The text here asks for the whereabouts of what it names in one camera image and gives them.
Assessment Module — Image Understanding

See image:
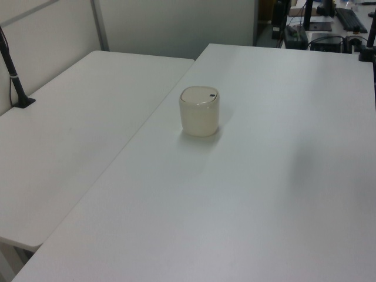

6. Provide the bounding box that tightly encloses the beige push lid of bin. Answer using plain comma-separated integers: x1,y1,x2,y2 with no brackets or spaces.
180,85,219,105

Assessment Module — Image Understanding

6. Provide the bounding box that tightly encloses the black camera stand pole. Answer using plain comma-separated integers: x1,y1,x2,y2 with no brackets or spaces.
0,25,36,108

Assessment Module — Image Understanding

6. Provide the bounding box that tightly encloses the black clamp mount with pole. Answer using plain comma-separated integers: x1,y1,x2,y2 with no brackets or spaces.
357,11,376,63

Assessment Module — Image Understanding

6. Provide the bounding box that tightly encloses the grey partition frame post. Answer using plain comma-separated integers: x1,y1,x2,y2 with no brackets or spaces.
90,0,110,52

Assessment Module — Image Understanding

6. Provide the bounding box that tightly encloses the black monitor stand pole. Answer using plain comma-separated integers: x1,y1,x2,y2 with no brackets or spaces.
303,0,314,30

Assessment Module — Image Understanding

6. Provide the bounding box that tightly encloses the flat black monitor base plate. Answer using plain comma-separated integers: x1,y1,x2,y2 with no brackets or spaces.
307,21,333,32

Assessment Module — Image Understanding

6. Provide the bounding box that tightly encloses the brown cardboard box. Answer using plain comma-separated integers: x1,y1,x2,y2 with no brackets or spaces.
288,5,318,17

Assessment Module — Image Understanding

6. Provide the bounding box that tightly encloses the black electronics box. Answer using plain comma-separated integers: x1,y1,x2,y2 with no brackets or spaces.
309,32,345,53

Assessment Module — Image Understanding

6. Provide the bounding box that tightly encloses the cream plastic desktop trash bin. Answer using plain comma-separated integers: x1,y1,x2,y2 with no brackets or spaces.
179,85,221,137

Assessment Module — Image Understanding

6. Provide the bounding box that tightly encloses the black computer tower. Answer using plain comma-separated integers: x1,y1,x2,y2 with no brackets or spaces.
271,0,288,41

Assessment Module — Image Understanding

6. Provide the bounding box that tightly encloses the black keyboard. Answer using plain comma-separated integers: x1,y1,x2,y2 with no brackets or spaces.
334,7,368,33

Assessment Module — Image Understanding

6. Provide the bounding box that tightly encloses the black case with green stripe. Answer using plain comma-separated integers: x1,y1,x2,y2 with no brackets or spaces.
284,25,310,49

